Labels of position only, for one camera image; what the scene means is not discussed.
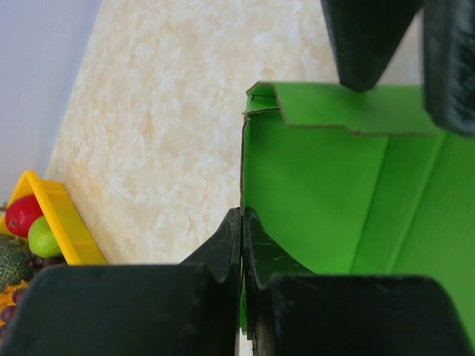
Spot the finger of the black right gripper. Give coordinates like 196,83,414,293
423,1,474,137
321,0,423,93

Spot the purple grape bunch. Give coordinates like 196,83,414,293
1,255,66,342

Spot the yellow plastic tray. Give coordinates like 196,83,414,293
1,171,107,265

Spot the green melon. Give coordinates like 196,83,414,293
0,234,33,291

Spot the green paper box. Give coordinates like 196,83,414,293
240,82,474,334

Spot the red apple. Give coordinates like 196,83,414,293
5,194,43,238

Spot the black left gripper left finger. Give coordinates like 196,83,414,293
1,208,241,355

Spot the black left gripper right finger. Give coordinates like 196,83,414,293
242,208,474,355

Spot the pineapple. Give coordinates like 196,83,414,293
1,281,29,326

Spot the green apple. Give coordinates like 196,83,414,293
27,216,62,259

